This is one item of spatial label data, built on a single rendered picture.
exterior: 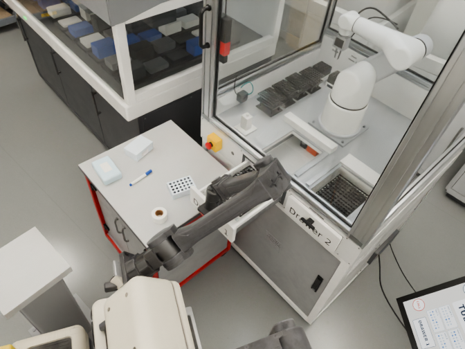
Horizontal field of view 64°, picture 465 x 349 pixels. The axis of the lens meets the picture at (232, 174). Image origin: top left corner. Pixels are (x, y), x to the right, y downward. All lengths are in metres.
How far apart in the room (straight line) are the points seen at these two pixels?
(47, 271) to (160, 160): 0.75
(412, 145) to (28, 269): 1.50
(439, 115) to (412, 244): 1.93
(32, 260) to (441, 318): 1.55
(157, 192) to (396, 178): 1.10
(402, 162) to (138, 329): 0.89
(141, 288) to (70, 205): 2.02
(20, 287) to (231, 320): 1.18
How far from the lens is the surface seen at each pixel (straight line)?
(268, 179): 0.97
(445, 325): 1.46
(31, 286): 1.73
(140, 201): 1.84
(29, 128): 3.56
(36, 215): 2.91
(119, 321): 0.95
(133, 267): 1.12
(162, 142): 2.09
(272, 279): 2.36
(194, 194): 1.67
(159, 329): 0.90
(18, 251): 1.84
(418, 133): 1.19
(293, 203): 1.69
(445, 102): 1.13
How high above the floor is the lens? 2.22
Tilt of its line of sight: 49 degrees down
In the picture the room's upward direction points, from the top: 7 degrees clockwise
